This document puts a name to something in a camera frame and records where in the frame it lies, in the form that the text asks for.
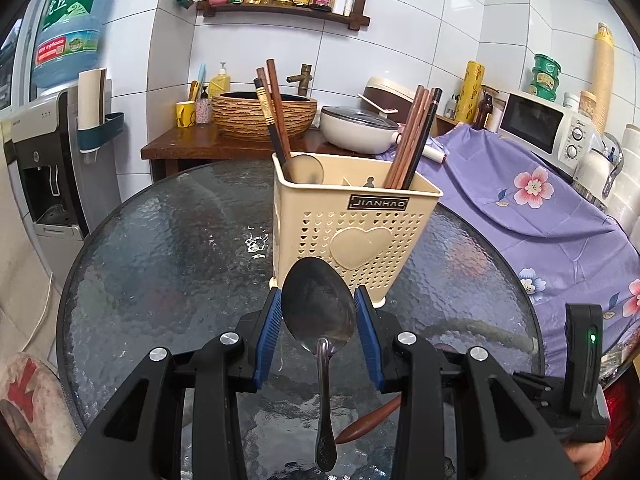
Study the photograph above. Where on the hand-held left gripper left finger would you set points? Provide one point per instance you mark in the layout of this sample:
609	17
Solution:
267	340

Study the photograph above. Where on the white paper cup tube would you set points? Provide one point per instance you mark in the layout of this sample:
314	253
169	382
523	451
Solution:
90	95

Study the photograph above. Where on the purple floral cloth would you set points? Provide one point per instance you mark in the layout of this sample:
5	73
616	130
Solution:
525	220

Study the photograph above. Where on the glass pan lid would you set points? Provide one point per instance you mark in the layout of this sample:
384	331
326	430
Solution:
360	115

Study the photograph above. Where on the yellow soap bottle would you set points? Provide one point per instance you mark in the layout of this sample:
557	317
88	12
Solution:
219	85

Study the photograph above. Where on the brown wooden chopstick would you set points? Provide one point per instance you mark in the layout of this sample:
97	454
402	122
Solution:
420	125
261	74
405	125
277	105
413	125

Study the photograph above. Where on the floral cup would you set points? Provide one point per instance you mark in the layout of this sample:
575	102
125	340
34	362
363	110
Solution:
203	112

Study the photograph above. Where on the window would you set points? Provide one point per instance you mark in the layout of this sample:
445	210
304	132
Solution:
12	65

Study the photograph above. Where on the white pan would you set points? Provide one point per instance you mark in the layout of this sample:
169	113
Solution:
350	137

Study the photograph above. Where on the white water dispenser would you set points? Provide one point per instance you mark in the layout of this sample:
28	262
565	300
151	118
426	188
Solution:
30	140

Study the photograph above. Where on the white thermos jug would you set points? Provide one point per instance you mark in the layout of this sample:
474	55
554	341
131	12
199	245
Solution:
590	170

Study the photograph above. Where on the blue water jug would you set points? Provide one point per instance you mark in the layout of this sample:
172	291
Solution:
70	25

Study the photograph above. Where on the tall paper cup stack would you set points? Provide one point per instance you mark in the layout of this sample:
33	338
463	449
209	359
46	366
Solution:
603	75

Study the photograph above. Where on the bronze faucet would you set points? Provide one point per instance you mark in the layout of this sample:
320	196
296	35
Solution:
302	80

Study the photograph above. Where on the woven wash basin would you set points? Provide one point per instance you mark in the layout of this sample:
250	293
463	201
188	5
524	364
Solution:
260	117

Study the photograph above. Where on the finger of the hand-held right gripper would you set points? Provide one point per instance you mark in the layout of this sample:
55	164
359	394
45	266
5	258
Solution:
542	390

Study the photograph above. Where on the blue toothbrush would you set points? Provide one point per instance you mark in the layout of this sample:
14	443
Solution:
201	77

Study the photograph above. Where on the white tissue roll pack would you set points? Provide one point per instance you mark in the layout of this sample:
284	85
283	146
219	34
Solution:
627	185

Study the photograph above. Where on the white brown rice cooker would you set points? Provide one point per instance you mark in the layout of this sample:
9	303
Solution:
387	90

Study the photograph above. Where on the white jar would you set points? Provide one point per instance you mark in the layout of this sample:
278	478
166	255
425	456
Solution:
571	101

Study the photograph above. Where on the black chopstick yellow band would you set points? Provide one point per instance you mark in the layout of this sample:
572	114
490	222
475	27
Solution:
270	125

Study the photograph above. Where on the white microwave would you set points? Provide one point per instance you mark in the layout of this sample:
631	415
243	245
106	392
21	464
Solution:
540	125

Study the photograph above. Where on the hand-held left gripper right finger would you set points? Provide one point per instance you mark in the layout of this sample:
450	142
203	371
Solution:
370	340

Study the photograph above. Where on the small white bottle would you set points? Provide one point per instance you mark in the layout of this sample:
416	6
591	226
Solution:
450	108

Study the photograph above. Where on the person's right hand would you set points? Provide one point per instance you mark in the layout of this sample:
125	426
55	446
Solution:
587	460

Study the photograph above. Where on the teal cup holder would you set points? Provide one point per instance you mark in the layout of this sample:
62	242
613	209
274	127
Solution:
102	132

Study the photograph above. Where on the white rice paddle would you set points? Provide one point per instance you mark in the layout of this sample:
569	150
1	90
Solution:
375	102

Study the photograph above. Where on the yellow roll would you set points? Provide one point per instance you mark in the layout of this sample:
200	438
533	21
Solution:
471	95

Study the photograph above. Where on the beige plastic utensil holder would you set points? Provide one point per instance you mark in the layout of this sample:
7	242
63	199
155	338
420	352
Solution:
360	242

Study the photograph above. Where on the brown glass bottle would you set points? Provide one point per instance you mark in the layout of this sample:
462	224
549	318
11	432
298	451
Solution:
482	112

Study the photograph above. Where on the yellow cup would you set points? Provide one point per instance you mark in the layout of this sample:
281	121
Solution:
185	116

